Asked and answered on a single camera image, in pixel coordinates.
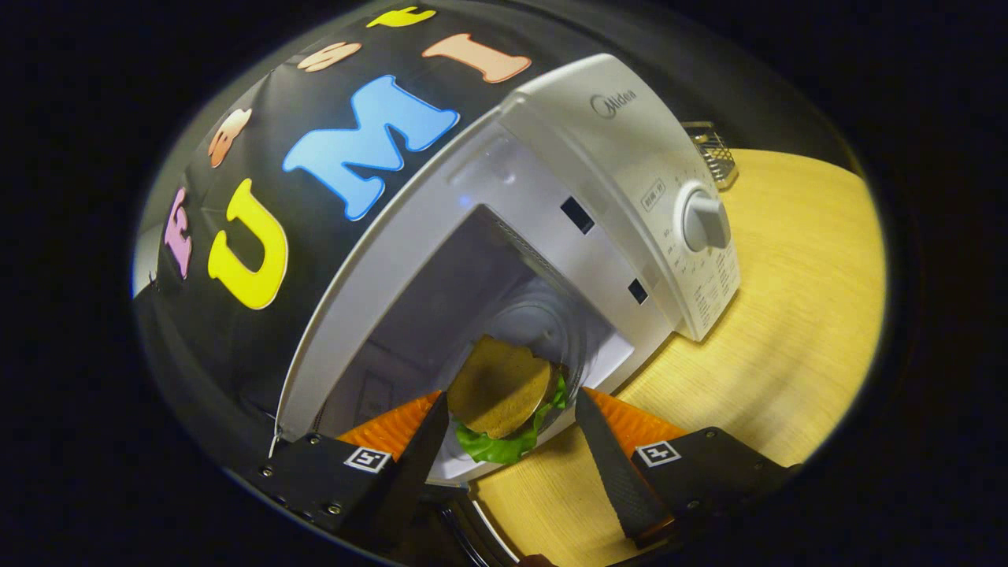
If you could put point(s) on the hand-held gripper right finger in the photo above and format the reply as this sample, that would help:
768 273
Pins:
618 472

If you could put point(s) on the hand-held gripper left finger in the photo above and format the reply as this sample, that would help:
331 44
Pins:
409 472

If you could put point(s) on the lettuce sandwich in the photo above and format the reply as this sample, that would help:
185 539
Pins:
496 386

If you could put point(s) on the white microwave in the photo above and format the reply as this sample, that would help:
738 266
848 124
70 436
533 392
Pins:
614 142

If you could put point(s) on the glass microwave turntable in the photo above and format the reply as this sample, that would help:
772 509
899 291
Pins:
535 323

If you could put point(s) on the black backdrop cloth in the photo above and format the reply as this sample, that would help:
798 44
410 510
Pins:
276 118

